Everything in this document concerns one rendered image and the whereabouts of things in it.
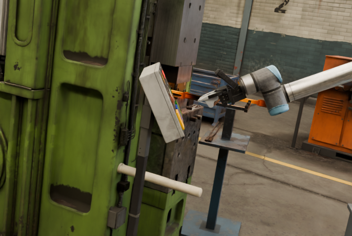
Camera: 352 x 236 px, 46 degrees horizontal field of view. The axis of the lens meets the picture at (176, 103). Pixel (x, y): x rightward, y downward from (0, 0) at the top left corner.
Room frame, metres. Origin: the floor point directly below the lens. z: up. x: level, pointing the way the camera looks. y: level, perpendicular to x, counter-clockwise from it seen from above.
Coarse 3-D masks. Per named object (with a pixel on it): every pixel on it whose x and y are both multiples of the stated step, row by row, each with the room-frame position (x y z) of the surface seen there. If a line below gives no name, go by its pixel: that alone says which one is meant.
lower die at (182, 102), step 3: (174, 93) 2.32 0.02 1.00; (177, 93) 2.31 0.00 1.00; (174, 96) 2.26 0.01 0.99; (177, 96) 2.27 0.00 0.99; (180, 96) 2.29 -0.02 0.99; (177, 99) 2.25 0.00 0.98; (180, 99) 2.29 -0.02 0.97; (183, 99) 2.34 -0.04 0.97; (186, 99) 2.38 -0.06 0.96; (180, 102) 2.30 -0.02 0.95; (183, 102) 2.35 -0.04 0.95; (186, 102) 2.39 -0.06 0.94; (180, 105) 2.31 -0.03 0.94; (183, 105) 2.35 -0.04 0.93; (180, 108) 2.31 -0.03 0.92
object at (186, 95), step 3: (171, 90) 2.34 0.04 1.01; (174, 90) 2.36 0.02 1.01; (180, 93) 2.32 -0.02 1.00; (183, 93) 2.30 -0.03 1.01; (186, 93) 2.30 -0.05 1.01; (189, 93) 2.30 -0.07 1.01; (192, 93) 2.32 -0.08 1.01; (183, 96) 2.30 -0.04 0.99; (186, 96) 2.31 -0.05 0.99; (189, 96) 2.30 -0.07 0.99; (192, 96) 2.30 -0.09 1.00; (195, 96) 2.29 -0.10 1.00; (198, 96) 2.28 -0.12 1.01; (192, 99) 2.29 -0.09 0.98; (195, 99) 2.28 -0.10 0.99; (198, 99) 2.29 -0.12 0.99
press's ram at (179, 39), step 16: (160, 0) 2.21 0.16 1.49; (176, 0) 2.18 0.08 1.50; (192, 0) 2.26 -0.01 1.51; (160, 16) 2.21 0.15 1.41; (176, 16) 2.18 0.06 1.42; (192, 16) 2.29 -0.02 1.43; (160, 32) 2.20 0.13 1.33; (176, 32) 2.17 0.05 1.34; (192, 32) 2.32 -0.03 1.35; (160, 48) 2.20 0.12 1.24; (176, 48) 2.17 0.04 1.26; (192, 48) 2.35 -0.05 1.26; (176, 64) 2.17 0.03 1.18; (192, 64) 2.39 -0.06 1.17
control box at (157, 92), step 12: (144, 72) 1.71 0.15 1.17; (156, 72) 1.58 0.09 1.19; (144, 84) 1.58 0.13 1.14; (156, 84) 1.58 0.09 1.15; (168, 84) 1.85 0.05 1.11; (156, 96) 1.58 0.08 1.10; (168, 96) 1.59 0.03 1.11; (156, 108) 1.58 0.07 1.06; (168, 108) 1.59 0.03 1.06; (156, 120) 1.59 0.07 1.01; (168, 120) 1.59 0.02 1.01; (168, 132) 1.59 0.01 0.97; (180, 132) 1.59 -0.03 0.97
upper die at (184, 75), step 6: (162, 66) 2.25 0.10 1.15; (168, 66) 2.23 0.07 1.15; (180, 66) 2.23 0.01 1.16; (186, 66) 2.31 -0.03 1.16; (168, 72) 2.23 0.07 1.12; (174, 72) 2.22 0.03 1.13; (180, 72) 2.24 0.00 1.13; (186, 72) 2.32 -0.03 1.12; (168, 78) 2.23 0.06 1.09; (174, 78) 2.22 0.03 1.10; (180, 78) 2.25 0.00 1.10; (186, 78) 2.34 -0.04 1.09
